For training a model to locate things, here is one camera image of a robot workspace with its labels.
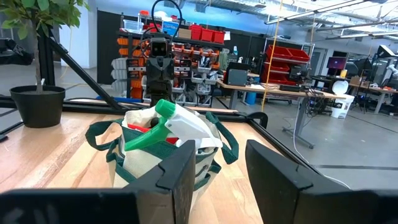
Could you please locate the black flat desk device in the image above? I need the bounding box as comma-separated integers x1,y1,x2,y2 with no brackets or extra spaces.
279,84,301,93

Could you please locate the parts bin storage rack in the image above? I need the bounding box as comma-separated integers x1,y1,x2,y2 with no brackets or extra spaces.
111,29,226,108

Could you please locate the black bulky equipment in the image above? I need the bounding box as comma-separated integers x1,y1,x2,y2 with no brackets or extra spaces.
0,37,34,66

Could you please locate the wooden desk with grey legs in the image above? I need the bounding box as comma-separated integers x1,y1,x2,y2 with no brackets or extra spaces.
348,82,398,114

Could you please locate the black studio softbox light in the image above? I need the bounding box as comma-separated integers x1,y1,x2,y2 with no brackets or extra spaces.
376,44,398,60

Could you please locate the white trash can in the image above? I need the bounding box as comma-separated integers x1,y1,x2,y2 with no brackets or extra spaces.
330,80,356,119

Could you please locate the black corner bracket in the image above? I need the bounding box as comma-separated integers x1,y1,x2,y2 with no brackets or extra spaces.
247,111,269,129

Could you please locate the brown cardboard box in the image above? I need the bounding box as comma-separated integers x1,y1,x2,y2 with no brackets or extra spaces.
178,27,192,40

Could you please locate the blue printed box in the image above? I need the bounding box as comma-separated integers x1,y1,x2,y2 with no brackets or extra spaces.
162,21,180,36

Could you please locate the clear plastic box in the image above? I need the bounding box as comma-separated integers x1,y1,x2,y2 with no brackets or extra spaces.
123,19,145,34

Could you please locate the purple screen monitor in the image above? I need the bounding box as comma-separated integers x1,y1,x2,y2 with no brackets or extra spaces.
326,56,348,71

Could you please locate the wooden top workshop desk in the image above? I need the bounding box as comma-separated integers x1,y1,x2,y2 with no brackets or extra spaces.
216,79,348,149

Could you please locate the potted green plant black pot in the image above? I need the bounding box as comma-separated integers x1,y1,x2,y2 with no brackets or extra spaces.
0,0,91,129

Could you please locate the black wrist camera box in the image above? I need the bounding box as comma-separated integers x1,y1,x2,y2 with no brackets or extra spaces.
150,37,169,58

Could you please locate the light wooden side board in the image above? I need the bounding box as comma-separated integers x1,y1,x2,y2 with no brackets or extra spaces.
65,98,239,114

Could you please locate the red black gardening glove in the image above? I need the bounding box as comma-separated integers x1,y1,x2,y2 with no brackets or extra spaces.
126,116,180,146

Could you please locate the red tray shelf rack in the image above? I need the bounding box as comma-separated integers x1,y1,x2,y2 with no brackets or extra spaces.
262,44,311,86

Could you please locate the blue flat object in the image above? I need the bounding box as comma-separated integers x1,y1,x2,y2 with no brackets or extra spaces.
95,95,144,104

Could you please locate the blue waste bin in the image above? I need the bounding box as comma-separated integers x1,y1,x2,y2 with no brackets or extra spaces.
245,91,257,106

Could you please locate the black partition panel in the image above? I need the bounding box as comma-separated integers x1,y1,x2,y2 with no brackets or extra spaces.
96,9,268,94

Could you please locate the black grey case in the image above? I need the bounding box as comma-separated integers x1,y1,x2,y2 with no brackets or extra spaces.
223,62,249,87

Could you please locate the cream green-trimmed gardening bag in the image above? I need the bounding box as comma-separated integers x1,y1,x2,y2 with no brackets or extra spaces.
85,107,240,203

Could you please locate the white green spray bottle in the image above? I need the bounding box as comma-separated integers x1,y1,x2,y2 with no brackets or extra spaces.
124,98,224,152

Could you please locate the black desktop robot equipment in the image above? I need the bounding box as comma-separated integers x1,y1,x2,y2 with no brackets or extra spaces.
289,65,312,85

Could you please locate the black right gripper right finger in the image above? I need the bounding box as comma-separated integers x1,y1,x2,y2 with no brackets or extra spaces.
244,139,398,224

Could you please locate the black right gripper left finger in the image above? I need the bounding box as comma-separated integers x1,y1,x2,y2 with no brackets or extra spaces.
0,139,197,224

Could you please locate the tall red storage bin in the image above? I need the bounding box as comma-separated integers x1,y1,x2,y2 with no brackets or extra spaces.
189,24,203,40

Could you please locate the black aluminium rig frame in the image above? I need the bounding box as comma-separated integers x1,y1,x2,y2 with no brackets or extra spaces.
0,30,321,175

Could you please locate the white floor cable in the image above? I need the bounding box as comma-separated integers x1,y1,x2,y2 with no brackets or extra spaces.
292,124,352,189

